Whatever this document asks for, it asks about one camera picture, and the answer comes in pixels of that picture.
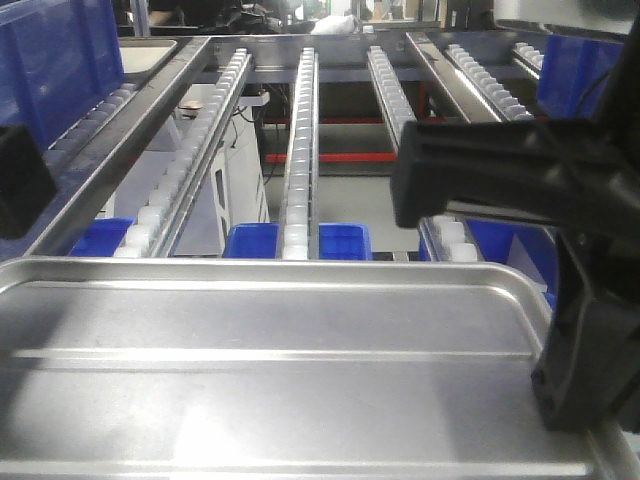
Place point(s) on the red metal cart frame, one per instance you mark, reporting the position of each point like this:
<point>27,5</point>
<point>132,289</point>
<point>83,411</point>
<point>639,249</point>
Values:
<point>352,127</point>

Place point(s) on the white roller track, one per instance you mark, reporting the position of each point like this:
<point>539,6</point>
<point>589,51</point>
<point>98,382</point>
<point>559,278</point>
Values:
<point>159,224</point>
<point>298,233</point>
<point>390,95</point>

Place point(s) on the middle white roller track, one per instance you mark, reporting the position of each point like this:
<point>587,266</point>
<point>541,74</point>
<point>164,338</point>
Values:
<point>298,233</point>

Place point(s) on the beige tray upper left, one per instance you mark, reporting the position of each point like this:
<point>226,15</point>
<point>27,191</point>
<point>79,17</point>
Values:
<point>142,55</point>

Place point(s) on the blue bin lower centre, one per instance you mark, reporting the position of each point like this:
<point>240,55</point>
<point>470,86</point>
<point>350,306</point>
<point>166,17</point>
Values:
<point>337,241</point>

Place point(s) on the left white roller track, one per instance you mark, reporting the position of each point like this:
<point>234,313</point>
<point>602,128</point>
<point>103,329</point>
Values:
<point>159,224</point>

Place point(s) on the far left roller track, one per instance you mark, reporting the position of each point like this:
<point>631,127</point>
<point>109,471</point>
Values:
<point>83,130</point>

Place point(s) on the blue bin lower right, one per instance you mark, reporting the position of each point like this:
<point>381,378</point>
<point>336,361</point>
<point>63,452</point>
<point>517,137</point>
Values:
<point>530,250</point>

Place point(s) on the blue bin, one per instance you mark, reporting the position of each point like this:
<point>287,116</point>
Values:
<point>102,237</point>
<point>337,241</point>
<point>530,250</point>

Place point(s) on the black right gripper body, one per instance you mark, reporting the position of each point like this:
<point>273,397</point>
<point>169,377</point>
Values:
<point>582,177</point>

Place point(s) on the silver ribbed metal tray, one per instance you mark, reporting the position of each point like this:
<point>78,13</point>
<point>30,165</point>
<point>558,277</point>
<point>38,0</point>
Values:
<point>229,369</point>

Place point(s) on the far right roller track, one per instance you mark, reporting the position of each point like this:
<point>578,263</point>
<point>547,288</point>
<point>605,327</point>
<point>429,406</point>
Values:
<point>501,101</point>

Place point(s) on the blue bin lower left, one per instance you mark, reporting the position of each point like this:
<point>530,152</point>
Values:
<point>102,237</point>

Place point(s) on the large blue crate left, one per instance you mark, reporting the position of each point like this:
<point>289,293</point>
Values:
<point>59,59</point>

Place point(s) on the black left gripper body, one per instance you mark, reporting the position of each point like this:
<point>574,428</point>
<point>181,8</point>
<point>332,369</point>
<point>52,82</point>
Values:
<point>27,186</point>

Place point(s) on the large blue crate right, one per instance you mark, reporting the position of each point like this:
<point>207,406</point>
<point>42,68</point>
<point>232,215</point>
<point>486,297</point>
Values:
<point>574,74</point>

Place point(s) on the right white roller track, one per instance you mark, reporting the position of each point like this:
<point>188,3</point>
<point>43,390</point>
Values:
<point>390,95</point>

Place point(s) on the large blue crate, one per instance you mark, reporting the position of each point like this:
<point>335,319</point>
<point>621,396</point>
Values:
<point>574,74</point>
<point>59,59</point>

